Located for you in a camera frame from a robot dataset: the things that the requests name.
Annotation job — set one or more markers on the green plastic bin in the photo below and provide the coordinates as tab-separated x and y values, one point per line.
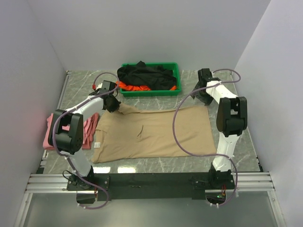
168	65

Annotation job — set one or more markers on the black t shirt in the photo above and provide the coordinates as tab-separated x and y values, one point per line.
155	77

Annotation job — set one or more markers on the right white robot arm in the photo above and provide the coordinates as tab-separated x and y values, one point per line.
231	121

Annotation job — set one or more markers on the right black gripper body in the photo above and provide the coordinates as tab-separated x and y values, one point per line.
201	96

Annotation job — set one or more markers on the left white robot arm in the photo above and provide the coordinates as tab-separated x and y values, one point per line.
66	133

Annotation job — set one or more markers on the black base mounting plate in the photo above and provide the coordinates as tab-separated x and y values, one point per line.
153	185

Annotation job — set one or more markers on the light pink folded t shirt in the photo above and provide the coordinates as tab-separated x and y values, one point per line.
46	144

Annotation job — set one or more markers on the beige t shirt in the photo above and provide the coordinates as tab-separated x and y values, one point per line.
132	133

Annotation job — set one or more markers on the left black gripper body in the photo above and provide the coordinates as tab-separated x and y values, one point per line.
114	105

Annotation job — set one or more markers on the aluminium rail frame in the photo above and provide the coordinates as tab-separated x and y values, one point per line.
46	203

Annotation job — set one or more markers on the orange t shirt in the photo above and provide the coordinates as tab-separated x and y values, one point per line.
126	87

